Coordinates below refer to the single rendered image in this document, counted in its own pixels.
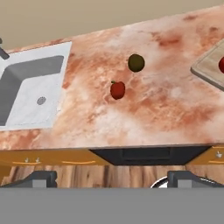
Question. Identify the dark grey sink tap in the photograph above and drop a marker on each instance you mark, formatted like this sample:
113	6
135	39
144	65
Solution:
3	52

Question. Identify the orange cupboard drawer front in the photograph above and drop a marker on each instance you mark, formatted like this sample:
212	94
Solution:
210	156
49	157

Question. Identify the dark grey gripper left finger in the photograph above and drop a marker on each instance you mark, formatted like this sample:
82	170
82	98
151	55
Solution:
40	178

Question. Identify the light wooden cutting board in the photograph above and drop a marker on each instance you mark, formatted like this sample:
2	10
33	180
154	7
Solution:
209	65

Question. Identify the red bell pepper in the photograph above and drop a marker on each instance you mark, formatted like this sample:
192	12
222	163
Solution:
117	90

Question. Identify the white kitchen sink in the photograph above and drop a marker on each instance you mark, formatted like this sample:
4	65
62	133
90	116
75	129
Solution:
32	87

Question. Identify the red tomato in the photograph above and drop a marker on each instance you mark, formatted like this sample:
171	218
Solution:
222	64

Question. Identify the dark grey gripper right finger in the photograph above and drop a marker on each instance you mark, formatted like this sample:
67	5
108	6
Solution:
183	178

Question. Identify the dark green avocado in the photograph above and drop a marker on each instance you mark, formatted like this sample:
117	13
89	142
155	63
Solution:
136	62

